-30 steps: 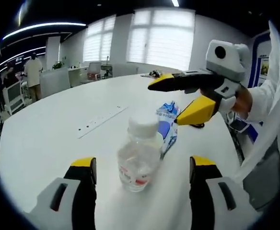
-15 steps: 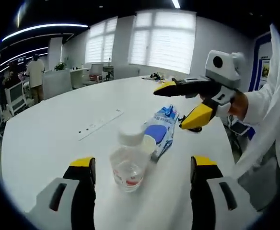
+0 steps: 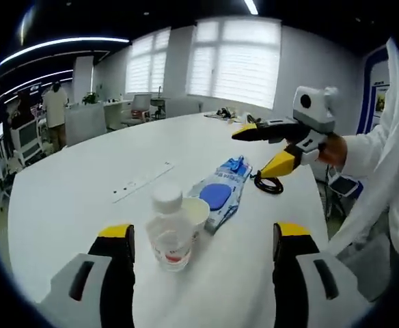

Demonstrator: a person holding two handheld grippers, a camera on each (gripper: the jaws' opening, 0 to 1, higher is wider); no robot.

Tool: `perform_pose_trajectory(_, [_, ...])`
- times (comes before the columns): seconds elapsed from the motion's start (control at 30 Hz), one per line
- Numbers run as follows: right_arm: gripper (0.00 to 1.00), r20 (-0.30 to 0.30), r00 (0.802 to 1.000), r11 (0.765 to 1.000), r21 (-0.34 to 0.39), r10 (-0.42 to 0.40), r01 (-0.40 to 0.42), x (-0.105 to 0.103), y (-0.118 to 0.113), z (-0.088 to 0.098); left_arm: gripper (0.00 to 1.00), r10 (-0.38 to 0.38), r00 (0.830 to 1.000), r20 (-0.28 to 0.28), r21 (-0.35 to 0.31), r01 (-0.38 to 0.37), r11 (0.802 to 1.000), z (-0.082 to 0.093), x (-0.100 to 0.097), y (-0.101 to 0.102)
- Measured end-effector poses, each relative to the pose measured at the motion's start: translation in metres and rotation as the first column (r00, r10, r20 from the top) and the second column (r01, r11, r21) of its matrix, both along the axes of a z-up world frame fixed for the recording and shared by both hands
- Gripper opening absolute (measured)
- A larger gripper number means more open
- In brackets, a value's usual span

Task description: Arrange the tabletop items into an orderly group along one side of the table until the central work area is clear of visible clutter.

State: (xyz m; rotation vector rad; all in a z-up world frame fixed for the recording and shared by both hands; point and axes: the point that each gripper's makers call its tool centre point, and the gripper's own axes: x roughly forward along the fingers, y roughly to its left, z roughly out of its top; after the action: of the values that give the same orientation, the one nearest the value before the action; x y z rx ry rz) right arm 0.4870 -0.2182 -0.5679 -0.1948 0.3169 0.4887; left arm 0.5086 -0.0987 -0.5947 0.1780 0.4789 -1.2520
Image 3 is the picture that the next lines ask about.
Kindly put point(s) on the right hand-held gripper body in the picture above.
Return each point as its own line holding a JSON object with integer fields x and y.
{"x": 315, "y": 109}

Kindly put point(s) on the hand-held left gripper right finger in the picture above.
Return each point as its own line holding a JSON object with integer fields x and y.
{"x": 288, "y": 273}

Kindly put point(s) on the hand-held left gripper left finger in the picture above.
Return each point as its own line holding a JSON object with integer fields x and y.
{"x": 117, "y": 273}

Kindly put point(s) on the clear bottle with red label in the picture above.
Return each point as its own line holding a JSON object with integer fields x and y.
{"x": 168, "y": 235}

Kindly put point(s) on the clear packet with blue pad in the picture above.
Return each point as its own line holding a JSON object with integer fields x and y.
{"x": 216, "y": 194}

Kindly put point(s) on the white paper cup green print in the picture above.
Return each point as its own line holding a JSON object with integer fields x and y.
{"x": 196, "y": 208}

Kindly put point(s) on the white tabletop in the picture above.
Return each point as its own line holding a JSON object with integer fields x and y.
{"x": 66, "y": 205}

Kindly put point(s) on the person's right hand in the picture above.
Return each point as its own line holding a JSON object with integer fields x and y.
{"x": 334, "y": 150}

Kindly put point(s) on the wide window with white blinds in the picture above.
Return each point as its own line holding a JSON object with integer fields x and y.
{"x": 237, "y": 65}

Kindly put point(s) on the white table slot cover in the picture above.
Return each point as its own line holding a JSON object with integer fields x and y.
{"x": 141, "y": 182}

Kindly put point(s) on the person's white coat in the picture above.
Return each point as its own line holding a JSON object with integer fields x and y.
{"x": 397, "y": 171}

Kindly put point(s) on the straight ceiling light strip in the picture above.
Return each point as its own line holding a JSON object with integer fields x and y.
{"x": 251, "y": 7}

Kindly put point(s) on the grey office chair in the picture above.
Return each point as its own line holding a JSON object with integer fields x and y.
{"x": 138, "y": 107}

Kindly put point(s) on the narrow window with white blinds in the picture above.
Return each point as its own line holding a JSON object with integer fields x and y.
{"x": 148, "y": 61}

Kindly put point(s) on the low white counter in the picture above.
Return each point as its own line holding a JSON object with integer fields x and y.
{"x": 117, "y": 112}

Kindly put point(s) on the green potted plant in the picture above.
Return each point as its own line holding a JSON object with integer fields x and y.
{"x": 90, "y": 98}

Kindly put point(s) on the long curved ceiling light strip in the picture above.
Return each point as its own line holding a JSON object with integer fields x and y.
{"x": 66, "y": 43}

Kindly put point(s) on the blue framed wall board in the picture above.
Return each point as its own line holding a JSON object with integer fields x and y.
{"x": 367, "y": 85}

